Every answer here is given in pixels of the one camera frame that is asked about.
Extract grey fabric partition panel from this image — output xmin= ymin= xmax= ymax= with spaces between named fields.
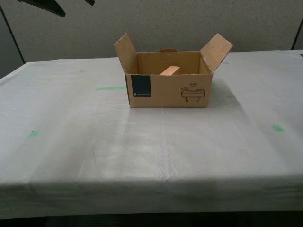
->
xmin=0 ymin=0 xmax=303 ymax=65

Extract light wooden block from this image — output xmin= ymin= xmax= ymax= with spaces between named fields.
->
xmin=160 ymin=65 xmax=180 ymax=77

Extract brown cardboard box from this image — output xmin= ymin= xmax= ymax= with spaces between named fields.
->
xmin=113 ymin=32 xmax=234 ymax=109

